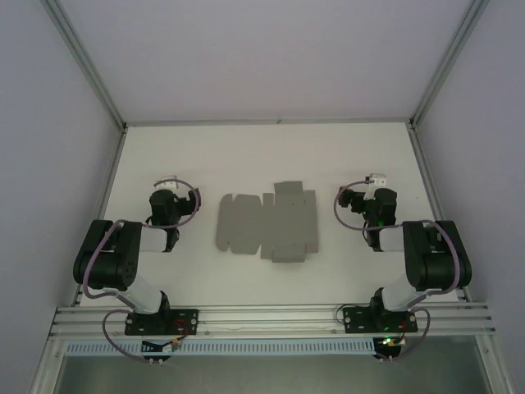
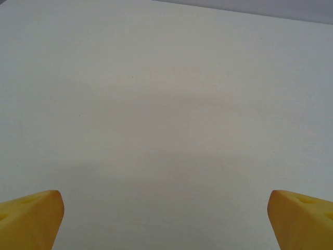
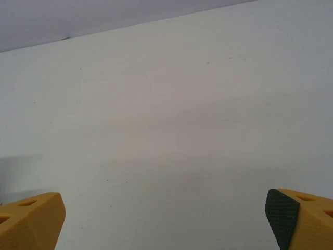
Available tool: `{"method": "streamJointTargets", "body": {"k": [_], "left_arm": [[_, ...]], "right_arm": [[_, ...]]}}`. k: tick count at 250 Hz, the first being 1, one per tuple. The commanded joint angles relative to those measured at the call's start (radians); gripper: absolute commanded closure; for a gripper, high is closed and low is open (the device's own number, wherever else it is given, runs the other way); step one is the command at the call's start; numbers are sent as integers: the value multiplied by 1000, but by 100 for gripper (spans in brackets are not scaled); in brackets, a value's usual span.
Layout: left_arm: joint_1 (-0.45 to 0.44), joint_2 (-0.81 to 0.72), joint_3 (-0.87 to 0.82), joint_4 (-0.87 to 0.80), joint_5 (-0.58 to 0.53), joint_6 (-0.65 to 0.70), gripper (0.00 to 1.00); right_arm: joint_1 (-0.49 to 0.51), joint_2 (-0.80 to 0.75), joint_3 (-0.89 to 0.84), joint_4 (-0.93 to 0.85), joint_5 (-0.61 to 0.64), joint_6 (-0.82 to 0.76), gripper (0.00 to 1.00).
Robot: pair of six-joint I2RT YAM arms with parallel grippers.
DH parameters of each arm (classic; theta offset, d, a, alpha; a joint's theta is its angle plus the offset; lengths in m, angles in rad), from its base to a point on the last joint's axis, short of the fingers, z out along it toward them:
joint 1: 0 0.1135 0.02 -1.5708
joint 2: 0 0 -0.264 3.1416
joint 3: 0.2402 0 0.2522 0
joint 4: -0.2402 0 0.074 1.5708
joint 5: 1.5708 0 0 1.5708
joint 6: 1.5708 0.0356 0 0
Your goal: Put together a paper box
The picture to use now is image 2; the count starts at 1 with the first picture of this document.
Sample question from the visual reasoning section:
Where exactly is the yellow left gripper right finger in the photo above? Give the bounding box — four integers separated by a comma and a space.
267, 190, 333, 250

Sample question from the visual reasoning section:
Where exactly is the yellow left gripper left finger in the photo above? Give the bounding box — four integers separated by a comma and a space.
0, 190, 65, 250

